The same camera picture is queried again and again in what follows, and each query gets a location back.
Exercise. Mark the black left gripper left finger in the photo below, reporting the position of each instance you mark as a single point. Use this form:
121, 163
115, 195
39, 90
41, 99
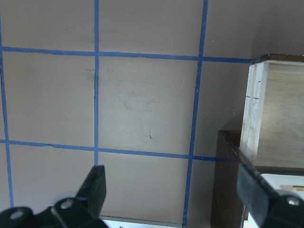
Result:
82, 210

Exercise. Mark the white plastic tray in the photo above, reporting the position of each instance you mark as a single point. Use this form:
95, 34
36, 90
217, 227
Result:
285, 190

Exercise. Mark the light wooden drawer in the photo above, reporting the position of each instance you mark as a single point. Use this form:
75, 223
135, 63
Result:
273, 122

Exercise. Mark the dark brown wooden cabinet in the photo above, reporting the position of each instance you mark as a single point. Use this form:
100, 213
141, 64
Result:
257, 196

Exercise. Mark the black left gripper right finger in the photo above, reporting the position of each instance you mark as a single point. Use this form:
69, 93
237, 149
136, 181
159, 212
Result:
261, 197

